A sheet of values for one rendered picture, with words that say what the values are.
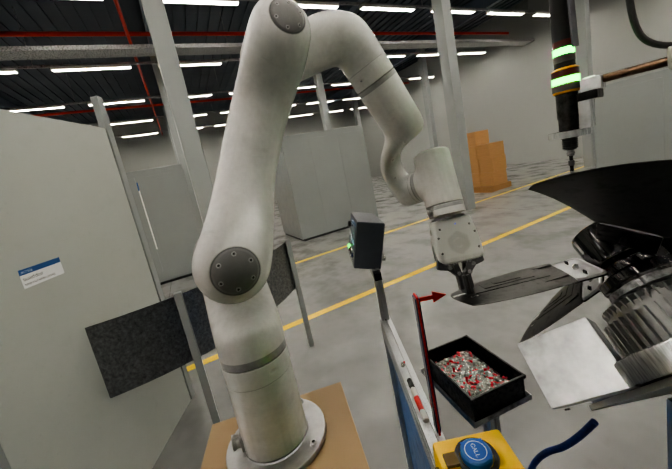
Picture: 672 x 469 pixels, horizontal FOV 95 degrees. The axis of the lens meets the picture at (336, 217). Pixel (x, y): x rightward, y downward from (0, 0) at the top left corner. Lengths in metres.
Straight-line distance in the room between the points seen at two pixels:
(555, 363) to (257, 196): 0.69
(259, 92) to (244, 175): 0.14
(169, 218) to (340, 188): 3.47
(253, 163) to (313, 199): 6.20
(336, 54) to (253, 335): 0.53
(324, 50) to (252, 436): 0.71
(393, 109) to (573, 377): 0.64
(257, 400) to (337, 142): 6.64
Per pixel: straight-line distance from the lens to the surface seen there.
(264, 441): 0.66
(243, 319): 0.58
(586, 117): 0.74
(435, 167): 0.73
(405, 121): 0.68
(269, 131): 0.55
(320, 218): 6.80
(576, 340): 0.83
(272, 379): 0.60
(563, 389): 0.84
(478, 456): 0.54
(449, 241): 0.73
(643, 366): 0.75
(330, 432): 0.71
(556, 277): 0.78
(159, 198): 6.28
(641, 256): 0.84
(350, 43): 0.67
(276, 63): 0.54
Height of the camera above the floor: 1.49
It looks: 10 degrees down
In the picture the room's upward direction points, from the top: 12 degrees counter-clockwise
